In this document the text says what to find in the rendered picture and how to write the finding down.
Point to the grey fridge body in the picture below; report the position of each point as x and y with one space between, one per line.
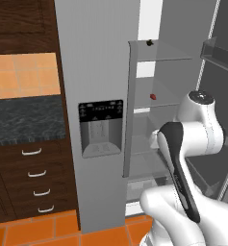
170 80

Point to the grey fridge door with dispenser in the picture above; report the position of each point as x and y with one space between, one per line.
93 64

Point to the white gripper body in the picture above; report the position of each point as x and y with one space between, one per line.
154 140

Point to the red strawberry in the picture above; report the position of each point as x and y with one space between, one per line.
153 96

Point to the dark wooden wall cupboard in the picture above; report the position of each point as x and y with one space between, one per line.
22 25

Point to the clear fridge door bin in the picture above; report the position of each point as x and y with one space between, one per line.
218 53

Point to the glass fridge shelf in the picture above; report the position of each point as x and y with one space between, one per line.
163 53
157 101

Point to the dark wooden drawer front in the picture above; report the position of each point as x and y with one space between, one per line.
17 193
22 209
9 153
12 174

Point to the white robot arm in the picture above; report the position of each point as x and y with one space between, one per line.
202 134

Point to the grey open fridge door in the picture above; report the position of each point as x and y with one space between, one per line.
219 83

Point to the small dark round fruit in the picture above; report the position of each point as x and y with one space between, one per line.
149 42

